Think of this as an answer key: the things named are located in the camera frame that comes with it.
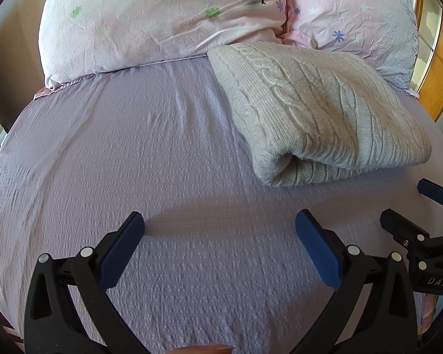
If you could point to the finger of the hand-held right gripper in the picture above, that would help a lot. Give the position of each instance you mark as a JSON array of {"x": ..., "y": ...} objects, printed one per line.
[
  {"x": 436, "y": 191},
  {"x": 402, "y": 226}
]

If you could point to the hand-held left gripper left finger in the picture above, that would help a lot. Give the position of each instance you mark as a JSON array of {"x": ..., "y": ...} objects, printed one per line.
[{"x": 118, "y": 254}]

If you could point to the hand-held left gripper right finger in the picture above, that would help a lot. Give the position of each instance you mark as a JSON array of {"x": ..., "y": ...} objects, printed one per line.
[{"x": 319, "y": 250}]

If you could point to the person's left hand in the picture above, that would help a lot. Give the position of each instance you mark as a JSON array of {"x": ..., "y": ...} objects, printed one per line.
[{"x": 206, "y": 349}]

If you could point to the purple bed sheet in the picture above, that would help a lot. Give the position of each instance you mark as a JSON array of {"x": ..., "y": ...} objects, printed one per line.
[{"x": 169, "y": 177}]

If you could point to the wooden glass-panel cabinet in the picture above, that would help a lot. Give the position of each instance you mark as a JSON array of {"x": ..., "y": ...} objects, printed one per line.
[{"x": 437, "y": 44}]

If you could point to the pink floral pillow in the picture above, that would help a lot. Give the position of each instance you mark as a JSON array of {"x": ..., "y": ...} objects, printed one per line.
[{"x": 354, "y": 11}]

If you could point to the pink floral pillow tree print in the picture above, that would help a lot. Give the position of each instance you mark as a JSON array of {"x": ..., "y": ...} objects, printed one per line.
[{"x": 151, "y": 18}]

